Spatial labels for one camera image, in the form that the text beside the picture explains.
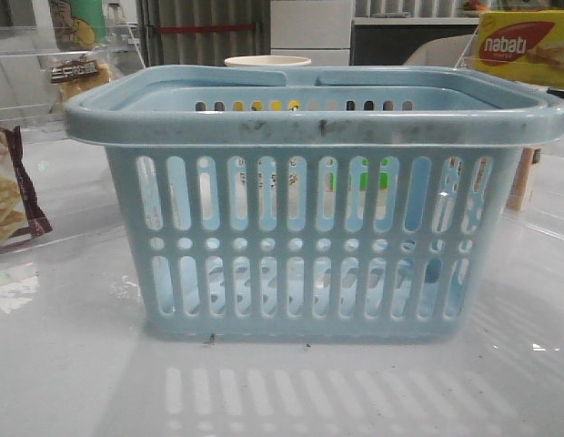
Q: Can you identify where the light blue plastic basket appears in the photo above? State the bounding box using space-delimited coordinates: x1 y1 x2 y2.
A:
64 65 564 342

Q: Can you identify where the white cabinet in background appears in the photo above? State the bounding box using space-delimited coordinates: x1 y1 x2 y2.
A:
270 1 356 66

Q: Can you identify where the clear acrylic shelf left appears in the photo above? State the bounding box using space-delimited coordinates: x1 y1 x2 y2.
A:
0 23 145 143

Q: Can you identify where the packaged bread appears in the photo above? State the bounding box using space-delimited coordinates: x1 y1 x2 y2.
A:
49 46 123 103

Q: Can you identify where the green yellow cartoon package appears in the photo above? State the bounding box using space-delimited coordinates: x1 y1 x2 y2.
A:
49 0 106 51

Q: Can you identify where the yellow nabati wafer box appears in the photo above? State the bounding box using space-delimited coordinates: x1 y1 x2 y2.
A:
468 10 564 89

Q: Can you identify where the tan snack box right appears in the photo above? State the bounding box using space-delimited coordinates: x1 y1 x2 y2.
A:
505 147 541 211

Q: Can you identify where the brown cracker snack bag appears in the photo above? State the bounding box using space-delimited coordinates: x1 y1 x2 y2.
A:
0 127 53 250

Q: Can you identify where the clear acrylic stand right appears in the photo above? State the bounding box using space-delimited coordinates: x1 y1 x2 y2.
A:
453 35 564 98

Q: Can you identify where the cream paper cup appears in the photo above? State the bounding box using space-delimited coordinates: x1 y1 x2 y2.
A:
224 55 312 67

